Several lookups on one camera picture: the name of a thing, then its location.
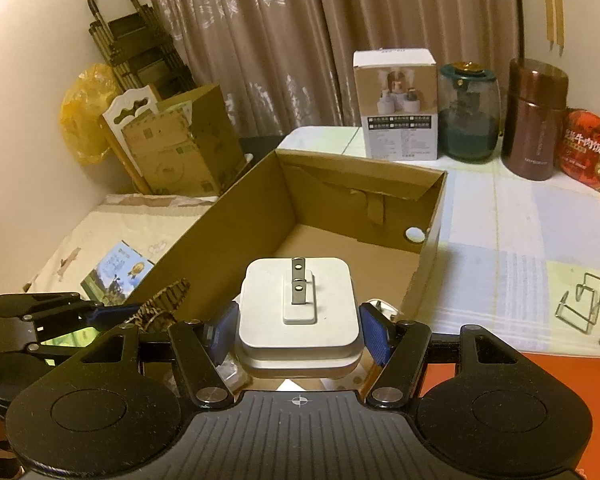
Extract small blue picture box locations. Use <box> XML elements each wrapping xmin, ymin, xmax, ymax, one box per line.
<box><xmin>80</xmin><ymin>240</ymin><xmax>156</xmax><ymax>306</ymax></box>

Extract brown cardboard box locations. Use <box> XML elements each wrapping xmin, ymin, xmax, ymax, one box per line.
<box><xmin>125</xmin><ymin>147</ymin><xmax>448</xmax><ymax>326</ymax></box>

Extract red food box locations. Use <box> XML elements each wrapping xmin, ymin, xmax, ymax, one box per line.
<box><xmin>560</xmin><ymin>107</ymin><xmax>600</xmax><ymax>196</ymax></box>

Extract folded cardboard cartons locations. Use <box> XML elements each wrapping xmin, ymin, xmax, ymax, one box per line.
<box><xmin>120</xmin><ymin>84</ymin><xmax>246</xmax><ymax>197</ymax></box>

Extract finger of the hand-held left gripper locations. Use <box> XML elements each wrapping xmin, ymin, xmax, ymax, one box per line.
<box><xmin>0</xmin><ymin>292</ymin><xmax>146</xmax><ymax>328</ymax></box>
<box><xmin>25</xmin><ymin>327</ymin><xmax>106</xmax><ymax>366</ymax></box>

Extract white cutout board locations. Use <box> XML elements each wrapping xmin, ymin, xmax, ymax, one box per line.
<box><xmin>101</xmin><ymin>86</ymin><xmax>161</xmax><ymax>161</ymax></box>

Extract wooden strip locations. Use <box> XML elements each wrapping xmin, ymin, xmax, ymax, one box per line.
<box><xmin>552</xmin><ymin>0</ymin><xmax>566</xmax><ymax>57</ymax></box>
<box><xmin>542</xmin><ymin>0</ymin><xmax>555</xmax><ymax>51</ymax></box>

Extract yellow plastic bag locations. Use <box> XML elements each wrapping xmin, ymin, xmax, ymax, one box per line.
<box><xmin>60</xmin><ymin>62</ymin><xmax>126</xmax><ymax>166</ymax></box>

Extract cream printed bed sheet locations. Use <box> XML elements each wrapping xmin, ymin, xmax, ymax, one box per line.
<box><xmin>22</xmin><ymin>192</ymin><xmax>216</xmax><ymax>301</ymax></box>

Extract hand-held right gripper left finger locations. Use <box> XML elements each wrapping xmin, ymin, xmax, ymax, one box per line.
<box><xmin>80</xmin><ymin>301</ymin><xmax>241</xmax><ymax>411</ymax></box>

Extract pale checked tablecloth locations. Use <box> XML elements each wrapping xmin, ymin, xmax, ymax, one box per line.
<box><xmin>280</xmin><ymin>126</ymin><xmax>600</xmax><ymax>358</ymax></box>

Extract metal wire stand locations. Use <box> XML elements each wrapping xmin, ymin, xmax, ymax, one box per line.
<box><xmin>555</xmin><ymin>272</ymin><xmax>600</xmax><ymax>335</ymax></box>

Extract leopard print hair clip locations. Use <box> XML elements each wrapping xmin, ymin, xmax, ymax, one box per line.
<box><xmin>125</xmin><ymin>280</ymin><xmax>191</xmax><ymax>333</ymax></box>

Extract orange printed mat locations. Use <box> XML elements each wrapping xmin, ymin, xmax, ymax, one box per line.
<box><xmin>410</xmin><ymin>352</ymin><xmax>600</xmax><ymax>480</ymax></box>

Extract beige patterned curtain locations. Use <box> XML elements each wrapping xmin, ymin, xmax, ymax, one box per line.
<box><xmin>140</xmin><ymin>0</ymin><xmax>523</xmax><ymax>138</ymax></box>

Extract green glass jar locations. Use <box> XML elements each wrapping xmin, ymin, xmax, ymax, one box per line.
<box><xmin>438</xmin><ymin>61</ymin><xmax>501</xmax><ymax>162</ymax></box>

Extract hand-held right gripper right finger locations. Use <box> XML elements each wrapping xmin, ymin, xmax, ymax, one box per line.
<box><xmin>358</xmin><ymin>302</ymin><xmax>523</xmax><ymax>408</ymax></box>

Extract brown thermos flask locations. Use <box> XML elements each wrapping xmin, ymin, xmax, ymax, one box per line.
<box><xmin>500</xmin><ymin>57</ymin><xmax>570</xmax><ymax>181</ymax></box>

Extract white charger plug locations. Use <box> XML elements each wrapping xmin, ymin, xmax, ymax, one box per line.
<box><xmin>235</xmin><ymin>256</ymin><xmax>365</xmax><ymax>380</ymax></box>

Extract white product box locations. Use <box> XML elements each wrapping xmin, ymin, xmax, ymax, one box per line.
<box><xmin>352</xmin><ymin>48</ymin><xmax>439</xmax><ymax>162</ymax></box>

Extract black folding rack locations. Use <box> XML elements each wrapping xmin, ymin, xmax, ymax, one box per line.
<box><xmin>86</xmin><ymin>0</ymin><xmax>196</xmax><ymax>101</ymax></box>

